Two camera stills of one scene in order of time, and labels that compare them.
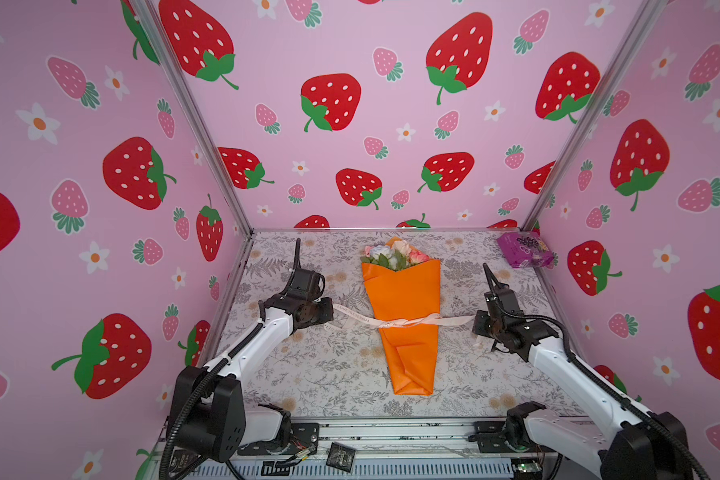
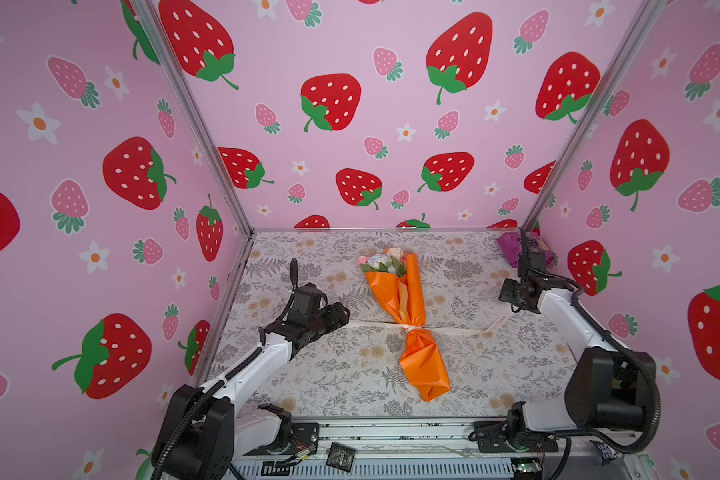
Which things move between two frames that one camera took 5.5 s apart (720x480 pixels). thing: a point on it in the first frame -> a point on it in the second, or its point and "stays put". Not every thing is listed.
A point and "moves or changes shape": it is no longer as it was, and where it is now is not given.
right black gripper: [477, 326] -> [507, 291]
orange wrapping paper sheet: [411, 349] moves or changes shape
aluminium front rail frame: [396, 449] stays put
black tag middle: [340, 457] stays put
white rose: [385, 250] moves or changes shape
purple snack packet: [525, 250] stays put
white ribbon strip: [395, 321] moves or changes shape
